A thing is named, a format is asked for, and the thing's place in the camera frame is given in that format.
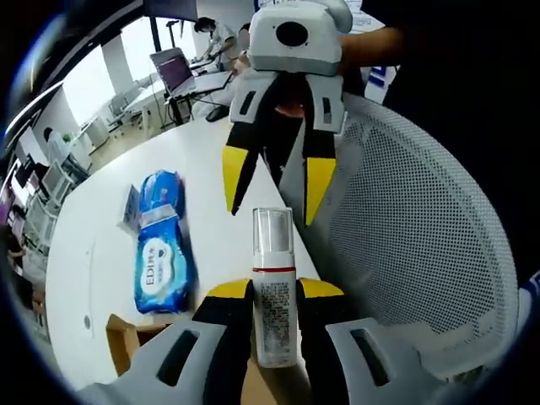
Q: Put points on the white pump bottle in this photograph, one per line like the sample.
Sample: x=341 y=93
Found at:
x=274 y=304

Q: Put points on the blue wet wipes pack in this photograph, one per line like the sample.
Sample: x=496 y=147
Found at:
x=164 y=274

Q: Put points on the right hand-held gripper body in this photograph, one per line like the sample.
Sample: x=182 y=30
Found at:
x=295 y=50

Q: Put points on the grey mesh office chair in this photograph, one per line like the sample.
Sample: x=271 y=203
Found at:
x=413 y=236

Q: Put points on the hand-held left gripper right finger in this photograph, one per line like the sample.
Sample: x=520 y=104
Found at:
x=329 y=341

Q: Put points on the laptop with purple screen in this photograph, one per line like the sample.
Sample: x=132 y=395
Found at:
x=173 y=69

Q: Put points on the small white carton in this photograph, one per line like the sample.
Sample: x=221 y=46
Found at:
x=131 y=204

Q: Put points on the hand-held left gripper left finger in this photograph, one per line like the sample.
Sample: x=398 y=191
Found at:
x=219 y=341

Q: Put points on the brown cardboard shoe box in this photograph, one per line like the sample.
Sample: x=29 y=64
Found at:
x=122 y=341

